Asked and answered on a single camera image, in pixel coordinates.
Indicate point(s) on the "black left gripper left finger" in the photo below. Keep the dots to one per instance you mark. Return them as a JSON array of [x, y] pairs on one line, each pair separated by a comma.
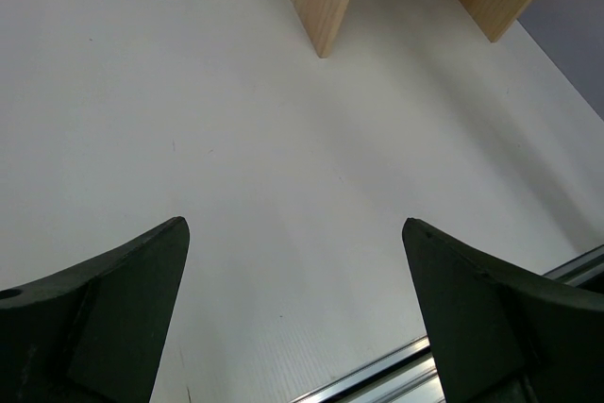
[[94, 332]]

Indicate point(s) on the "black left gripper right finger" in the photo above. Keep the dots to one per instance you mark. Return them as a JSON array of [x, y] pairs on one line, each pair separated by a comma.
[[500, 333]]

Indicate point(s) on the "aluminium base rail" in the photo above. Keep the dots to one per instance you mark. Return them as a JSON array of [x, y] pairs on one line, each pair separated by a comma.
[[408, 374]]

